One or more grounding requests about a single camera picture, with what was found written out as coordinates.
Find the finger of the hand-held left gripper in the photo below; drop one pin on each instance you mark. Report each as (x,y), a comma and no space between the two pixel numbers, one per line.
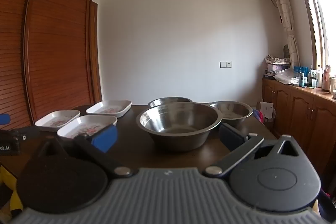
(27,132)
(4,119)

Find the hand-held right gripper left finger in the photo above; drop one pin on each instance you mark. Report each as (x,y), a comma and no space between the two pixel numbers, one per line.
(105,138)

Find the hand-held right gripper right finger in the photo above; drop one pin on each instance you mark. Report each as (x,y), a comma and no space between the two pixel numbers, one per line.
(231,138)

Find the white floral rectangular plate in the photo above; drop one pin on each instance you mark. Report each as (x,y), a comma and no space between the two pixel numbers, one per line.
(84,128)
(56,121)
(109,108)

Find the medium stainless steel bowl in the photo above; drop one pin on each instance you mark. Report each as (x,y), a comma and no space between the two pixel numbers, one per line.
(233,111)
(162,102)

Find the large stainless steel bowl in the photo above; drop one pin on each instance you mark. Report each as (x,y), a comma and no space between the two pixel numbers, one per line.
(178,119)

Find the yellow cloth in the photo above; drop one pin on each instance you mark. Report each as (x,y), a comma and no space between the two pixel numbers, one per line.
(6,187)

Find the white cardboard box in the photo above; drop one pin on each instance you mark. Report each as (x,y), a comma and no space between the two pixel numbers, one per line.
(266,109)

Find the brown wooden cabinet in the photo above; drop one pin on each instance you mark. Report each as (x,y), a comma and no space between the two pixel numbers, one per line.
(299,113)

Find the clear plastic bag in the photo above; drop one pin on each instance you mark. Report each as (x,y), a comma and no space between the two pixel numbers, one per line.
(286,77)

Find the purple box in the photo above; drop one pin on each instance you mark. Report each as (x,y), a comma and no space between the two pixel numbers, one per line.
(277,67)

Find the brown slatted wooden wardrobe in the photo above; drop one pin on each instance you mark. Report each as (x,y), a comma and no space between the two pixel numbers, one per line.
(52,43)

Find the stack of newspapers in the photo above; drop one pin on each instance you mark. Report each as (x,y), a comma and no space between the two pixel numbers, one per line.
(277,59)

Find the cluster of toiletry bottles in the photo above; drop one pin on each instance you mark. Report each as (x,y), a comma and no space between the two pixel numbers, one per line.
(302,78)

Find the brown woven fan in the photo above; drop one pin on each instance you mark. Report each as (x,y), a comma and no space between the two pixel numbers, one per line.
(286,50)

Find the pink flask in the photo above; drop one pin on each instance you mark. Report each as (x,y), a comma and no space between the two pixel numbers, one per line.
(326,77)

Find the patterned beige curtain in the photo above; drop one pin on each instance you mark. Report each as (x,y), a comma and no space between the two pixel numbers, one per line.
(286,16)

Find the wood framed window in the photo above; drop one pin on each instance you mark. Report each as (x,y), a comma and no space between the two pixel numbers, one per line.
(325,29)

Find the white wall switch socket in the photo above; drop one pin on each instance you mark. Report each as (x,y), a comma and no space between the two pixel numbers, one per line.
(225,64)

